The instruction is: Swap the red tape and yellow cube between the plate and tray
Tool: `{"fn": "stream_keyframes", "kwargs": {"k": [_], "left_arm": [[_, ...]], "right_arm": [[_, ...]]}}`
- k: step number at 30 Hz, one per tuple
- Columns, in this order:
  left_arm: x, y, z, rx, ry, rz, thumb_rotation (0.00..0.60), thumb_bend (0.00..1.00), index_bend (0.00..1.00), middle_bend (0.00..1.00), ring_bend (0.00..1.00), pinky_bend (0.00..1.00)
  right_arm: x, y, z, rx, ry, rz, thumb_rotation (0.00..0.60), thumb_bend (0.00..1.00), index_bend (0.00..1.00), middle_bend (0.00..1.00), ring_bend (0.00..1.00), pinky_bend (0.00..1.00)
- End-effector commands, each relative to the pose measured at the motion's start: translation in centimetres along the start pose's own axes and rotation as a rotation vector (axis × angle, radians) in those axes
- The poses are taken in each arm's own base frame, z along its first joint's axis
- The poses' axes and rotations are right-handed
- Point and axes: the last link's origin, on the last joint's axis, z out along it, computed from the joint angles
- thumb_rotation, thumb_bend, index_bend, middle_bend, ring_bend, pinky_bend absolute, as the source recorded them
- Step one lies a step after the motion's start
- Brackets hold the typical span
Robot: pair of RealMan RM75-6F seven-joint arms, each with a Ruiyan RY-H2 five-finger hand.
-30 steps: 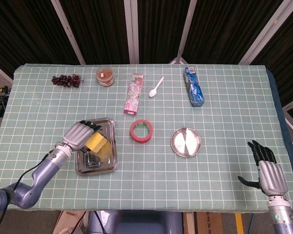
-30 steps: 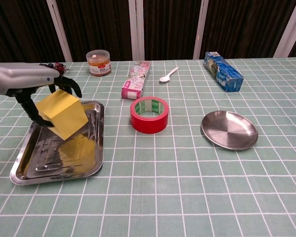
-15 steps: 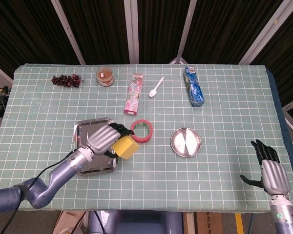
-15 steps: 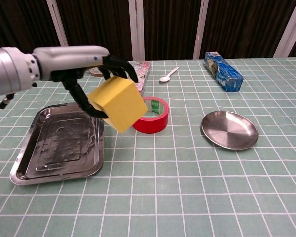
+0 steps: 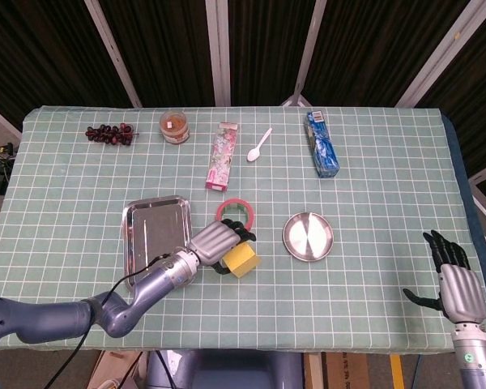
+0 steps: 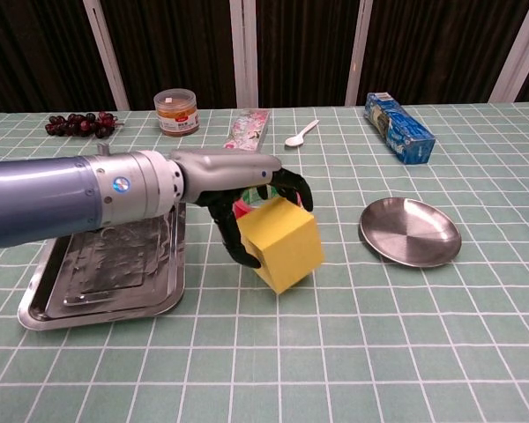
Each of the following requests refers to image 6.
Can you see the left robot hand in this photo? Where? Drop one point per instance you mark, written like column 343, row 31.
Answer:
column 225, row 169

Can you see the red tape roll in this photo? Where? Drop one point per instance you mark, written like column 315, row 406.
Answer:
column 240, row 208

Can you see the yellow foam cube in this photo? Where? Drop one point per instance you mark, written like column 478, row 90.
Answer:
column 286, row 251

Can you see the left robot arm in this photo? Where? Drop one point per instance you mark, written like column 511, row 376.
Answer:
column 48, row 194

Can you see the pink floral long box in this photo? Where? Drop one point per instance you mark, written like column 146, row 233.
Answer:
column 247, row 128

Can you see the clear jar with orange contents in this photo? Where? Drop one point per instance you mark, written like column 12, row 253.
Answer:
column 176, row 114

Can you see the white plastic spoon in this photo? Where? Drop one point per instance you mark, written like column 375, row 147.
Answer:
column 294, row 140

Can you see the dark curtain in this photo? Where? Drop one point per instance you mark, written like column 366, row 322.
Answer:
column 176, row 44

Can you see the dark red grape bunch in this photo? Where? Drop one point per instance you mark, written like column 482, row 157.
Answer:
column 77, row 124

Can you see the rectangular steel tray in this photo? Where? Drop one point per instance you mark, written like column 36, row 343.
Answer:
column 114, row 286

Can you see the blue long box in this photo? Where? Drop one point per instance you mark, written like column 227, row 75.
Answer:
column 401, row 128

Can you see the green checked tablecloth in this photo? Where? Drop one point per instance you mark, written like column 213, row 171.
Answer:
column 273, row 352

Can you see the round steel plate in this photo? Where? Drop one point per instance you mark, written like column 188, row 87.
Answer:
column 414, row 238

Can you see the white frame post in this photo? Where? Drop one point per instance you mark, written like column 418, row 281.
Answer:
column 518, row 53
column 359, row 53
column 243, row 53
column 108, row 57

